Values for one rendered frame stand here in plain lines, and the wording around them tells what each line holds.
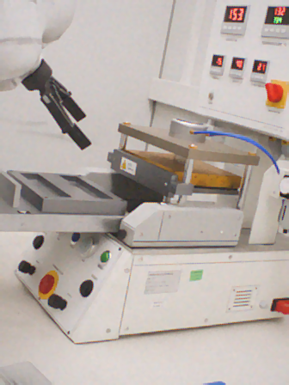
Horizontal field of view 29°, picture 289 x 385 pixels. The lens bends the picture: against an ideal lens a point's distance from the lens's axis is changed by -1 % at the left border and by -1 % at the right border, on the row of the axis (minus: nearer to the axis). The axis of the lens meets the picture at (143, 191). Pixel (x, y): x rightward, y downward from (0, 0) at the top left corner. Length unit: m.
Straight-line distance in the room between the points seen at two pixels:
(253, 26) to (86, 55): 1.36
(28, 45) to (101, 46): 1.78
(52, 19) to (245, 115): 0.55
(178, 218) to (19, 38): 0.44
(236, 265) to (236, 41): 0.50
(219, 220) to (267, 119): 0.25
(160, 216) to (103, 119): 1.63
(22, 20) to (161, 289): 0.54
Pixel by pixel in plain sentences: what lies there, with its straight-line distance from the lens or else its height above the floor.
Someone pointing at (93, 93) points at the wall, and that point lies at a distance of 2.57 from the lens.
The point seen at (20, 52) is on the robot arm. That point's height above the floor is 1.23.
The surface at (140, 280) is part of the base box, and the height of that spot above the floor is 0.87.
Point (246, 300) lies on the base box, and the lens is 1.21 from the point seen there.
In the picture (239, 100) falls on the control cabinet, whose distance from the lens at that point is 1.28.
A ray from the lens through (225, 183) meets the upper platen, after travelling 1.13.
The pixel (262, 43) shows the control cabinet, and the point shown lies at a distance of 1.25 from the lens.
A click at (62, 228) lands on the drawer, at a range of 0.98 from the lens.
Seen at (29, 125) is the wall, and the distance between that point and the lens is 2.51.
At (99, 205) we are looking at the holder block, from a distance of 1.01.
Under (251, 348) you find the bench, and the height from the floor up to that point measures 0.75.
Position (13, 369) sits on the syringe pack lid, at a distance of 0.89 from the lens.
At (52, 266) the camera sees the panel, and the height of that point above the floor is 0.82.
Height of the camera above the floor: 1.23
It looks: 12 degrees down
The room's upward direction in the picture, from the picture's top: 11 degrees clockwise
